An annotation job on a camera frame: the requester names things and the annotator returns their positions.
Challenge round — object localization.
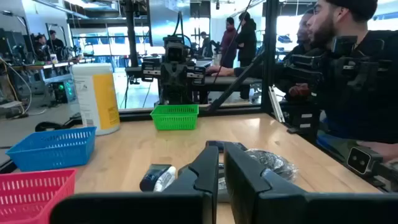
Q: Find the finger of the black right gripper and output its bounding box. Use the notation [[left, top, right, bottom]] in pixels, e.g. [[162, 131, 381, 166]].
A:
[[162, 64, 175, 91], [174, 64, 188, 91]]

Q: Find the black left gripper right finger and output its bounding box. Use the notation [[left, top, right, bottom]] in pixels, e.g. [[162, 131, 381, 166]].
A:
[[224, 142, 398, 224]]

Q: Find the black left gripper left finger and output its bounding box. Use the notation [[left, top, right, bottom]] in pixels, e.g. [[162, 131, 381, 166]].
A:
[[49, 145, 220, 224]]

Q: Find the small white toothpaste tube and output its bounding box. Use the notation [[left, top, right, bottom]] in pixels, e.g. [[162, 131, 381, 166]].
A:
[[153, 166, 177, 193]]

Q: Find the bagged round black item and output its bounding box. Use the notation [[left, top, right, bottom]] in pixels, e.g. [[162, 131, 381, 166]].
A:
[[245, 148, 299, 184]]

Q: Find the small black toiletry tube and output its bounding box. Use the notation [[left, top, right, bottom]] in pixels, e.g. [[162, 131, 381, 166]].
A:
[[139, 164, 172, 192]]

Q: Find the black comb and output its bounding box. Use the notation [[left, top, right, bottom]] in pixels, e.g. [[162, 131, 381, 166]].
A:
[[205, 140, 249, 154]]

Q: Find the person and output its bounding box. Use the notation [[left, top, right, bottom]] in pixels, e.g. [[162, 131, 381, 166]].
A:
[[220, 17, 239, 68], [47, 29, 65, 60], [33, 34, 47, 62], [205, 8, 317, 94], [236, 11, 258, 68], [198, 30, 214, 58], [306, 0, 398, 162]]

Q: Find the green plastic basket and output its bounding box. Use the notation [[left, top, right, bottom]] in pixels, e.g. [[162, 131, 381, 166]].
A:
[[150, 104, 200, 131]]

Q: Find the white canister with yellow label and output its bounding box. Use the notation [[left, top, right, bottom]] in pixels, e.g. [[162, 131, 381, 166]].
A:
[[72, 63, 121, 136]]

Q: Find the computer tower with green lights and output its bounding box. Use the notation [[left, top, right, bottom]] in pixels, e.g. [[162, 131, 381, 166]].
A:
[[51, 80, 78, 104]]

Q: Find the cluttered workbench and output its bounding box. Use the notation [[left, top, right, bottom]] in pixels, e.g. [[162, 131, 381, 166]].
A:
[[11, 57, 96, 94]]

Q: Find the blue plastic basket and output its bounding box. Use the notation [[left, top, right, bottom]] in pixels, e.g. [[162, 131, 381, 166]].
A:
[[5, 126, 98, 172]]

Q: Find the red plastic basket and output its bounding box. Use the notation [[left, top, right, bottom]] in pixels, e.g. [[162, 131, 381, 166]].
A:
[[0, 169, 78, 224]]

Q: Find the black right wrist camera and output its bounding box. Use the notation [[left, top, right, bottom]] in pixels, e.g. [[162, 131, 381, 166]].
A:
[[164, 36, 188, 63]]

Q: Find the silver aluminium profile post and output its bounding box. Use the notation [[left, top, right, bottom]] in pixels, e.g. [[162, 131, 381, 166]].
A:
[[267, 86, 286, 123]]

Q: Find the black table-level camera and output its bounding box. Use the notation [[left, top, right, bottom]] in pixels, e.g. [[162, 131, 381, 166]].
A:
[[346, 146, 384, 175]]

